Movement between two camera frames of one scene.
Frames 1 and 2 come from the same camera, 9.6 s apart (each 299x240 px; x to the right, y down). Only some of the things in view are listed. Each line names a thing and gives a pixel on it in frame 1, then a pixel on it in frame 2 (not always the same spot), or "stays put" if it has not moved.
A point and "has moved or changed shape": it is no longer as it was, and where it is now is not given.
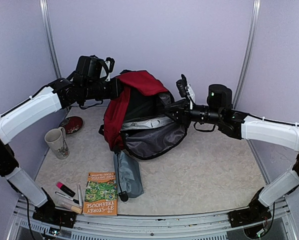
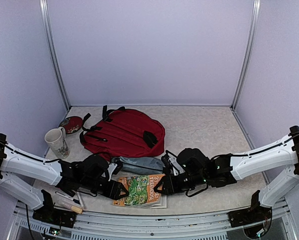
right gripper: x=182 y=110 → x=169 y=187
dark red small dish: x=71 y=124 stays put
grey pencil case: x=128 y=175 → x=141 y=165
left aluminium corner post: x=44 y=9 stays put
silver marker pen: x=79 y=195 stays put
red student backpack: x=141 y=98 has moved or changed shape
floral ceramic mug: x=56 y=140 stays put
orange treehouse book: x=100 y=195 → x=142 y=193
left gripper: x=116 y=89 → x=114 y=191
